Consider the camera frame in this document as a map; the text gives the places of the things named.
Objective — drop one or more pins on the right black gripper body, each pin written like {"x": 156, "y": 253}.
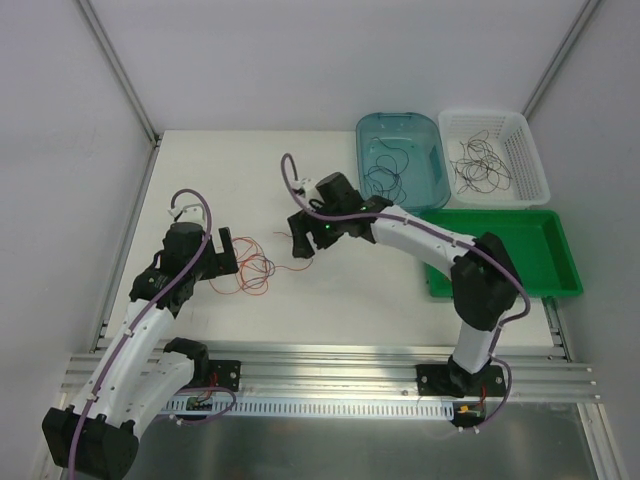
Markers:
{"x": 301, "y": 228}

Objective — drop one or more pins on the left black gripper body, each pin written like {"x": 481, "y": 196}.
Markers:
{"x": 220, "y": 257}

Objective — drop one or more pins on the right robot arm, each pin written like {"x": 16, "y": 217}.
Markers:
{"x": 485, "y": 283}

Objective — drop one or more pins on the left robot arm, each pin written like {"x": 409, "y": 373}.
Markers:
{"x": 99, "y": 432}

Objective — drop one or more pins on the teal transparent plastic tub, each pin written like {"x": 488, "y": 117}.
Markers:
{"x": 400, "y": 158}

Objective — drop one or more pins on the white perforated plastic basket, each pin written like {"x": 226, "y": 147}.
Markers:
{"x": 492, "y": 161}

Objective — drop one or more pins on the green plastic tray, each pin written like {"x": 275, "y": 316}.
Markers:
{"x": 534, "y": 239}

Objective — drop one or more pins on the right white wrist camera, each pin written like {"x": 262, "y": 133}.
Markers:
{"x": 305, "y": 188}

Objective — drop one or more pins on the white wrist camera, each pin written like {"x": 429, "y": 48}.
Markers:
{"x": 194, "y": 213}
{"x": 305, "y": 188}

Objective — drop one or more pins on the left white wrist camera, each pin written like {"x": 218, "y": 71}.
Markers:
{"x": 194, "y": 213}

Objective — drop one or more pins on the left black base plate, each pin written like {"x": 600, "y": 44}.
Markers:
{"x": 225, "y": 374}

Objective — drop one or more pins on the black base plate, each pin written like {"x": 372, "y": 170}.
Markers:
{"x": 439, "y": 379}
{"x": 225, "y": 374}

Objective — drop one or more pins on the aluminium mounting rail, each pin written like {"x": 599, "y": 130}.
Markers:
{"x": 363, "y": 351}

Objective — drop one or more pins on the left aluminium frame post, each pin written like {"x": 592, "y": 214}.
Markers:
{"x": 116, "y": 67}

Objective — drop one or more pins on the aluminium frame post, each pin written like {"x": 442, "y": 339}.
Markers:
{"x": 570, "y": 40}
{"x": 116, "y": 67}

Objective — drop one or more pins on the white slotted cable duct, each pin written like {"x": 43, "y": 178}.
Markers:
{"x": 405, "y": 408}

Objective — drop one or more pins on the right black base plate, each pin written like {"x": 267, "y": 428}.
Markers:
{"x": 439, "y": 379}

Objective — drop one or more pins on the right aluminium frame post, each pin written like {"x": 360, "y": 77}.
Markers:
{"x": 570, "y": 40}

